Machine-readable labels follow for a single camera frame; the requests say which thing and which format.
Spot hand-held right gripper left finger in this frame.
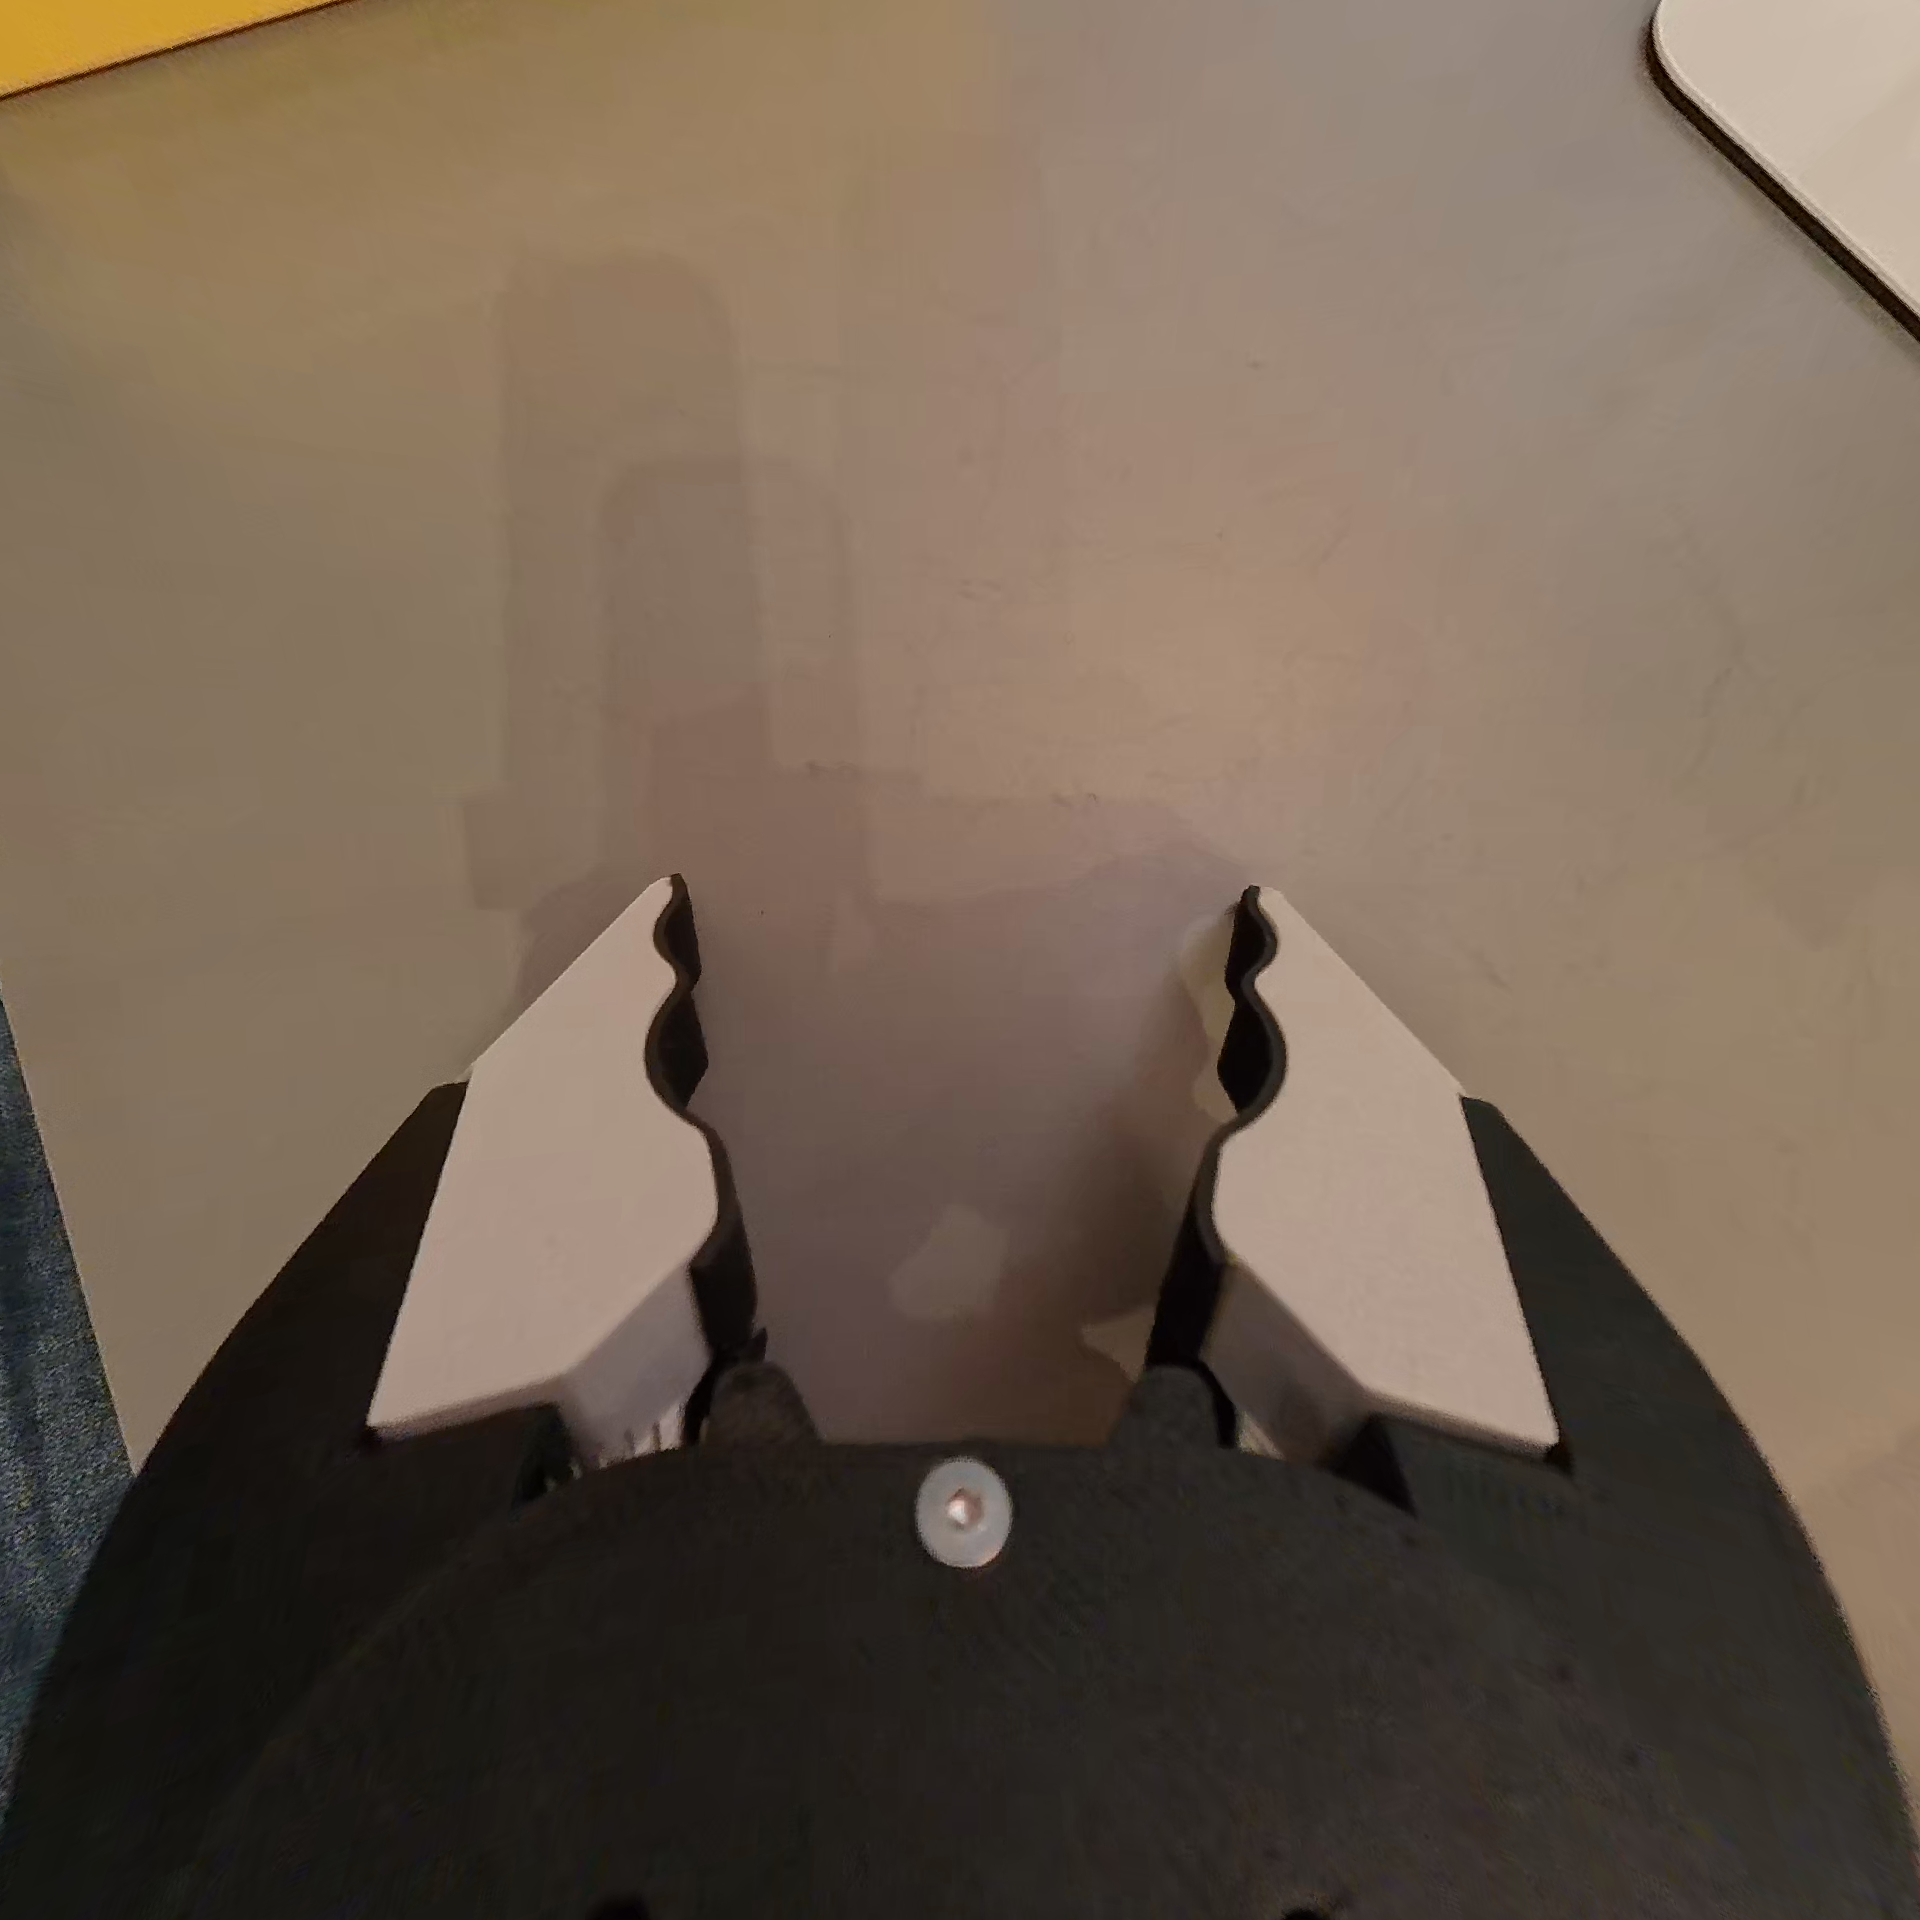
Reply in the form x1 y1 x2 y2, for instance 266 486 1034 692
369 873 763 1450

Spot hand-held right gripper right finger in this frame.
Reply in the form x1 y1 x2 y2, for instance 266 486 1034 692
1143 885 1557 1466

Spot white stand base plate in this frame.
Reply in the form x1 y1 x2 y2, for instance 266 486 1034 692
1650 0 1920 339

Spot yellow plastic bin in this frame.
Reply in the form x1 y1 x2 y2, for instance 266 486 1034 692
0 0 355 98

